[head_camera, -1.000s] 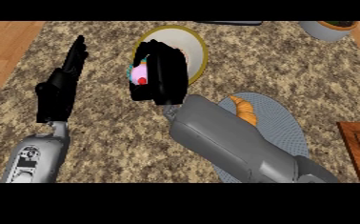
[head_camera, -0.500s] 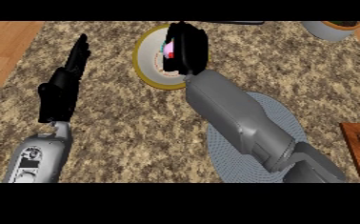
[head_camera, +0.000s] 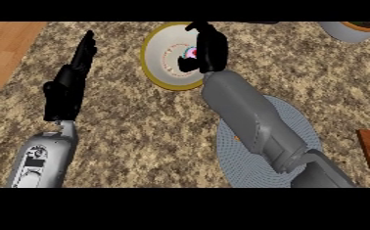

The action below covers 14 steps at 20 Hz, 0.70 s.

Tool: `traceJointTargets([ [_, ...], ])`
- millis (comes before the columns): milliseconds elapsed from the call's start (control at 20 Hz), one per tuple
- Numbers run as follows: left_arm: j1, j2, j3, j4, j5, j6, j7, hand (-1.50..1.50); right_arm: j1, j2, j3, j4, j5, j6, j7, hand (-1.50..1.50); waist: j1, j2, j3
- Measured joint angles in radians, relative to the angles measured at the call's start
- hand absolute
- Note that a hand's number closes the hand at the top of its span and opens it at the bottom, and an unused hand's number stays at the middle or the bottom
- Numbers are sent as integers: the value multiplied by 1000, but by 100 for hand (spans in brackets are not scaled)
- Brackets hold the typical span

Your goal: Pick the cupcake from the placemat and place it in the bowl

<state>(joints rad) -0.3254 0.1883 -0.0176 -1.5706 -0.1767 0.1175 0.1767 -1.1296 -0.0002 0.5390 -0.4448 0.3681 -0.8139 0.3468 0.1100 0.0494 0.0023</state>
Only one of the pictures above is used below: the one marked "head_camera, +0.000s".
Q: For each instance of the brown wooden board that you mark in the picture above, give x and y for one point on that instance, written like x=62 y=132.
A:
x=364 y=146

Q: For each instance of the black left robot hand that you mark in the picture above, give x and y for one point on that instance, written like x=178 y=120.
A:
x=65 y=92

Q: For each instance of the grey pot with brown rim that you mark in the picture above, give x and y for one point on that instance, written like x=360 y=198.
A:
x=348 y=31

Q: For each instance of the grey round woven placemat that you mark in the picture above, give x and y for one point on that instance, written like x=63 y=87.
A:
x=293 y=129

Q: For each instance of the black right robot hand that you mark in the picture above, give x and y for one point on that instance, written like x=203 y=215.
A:
x=211 y=51

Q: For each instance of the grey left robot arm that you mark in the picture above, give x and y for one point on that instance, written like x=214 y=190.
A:
x=43 y=157

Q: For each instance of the white bowl with yellow rim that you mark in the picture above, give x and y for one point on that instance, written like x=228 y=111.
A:
x=168 y=57

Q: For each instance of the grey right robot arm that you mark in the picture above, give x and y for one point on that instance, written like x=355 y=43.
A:
x=264 y=132

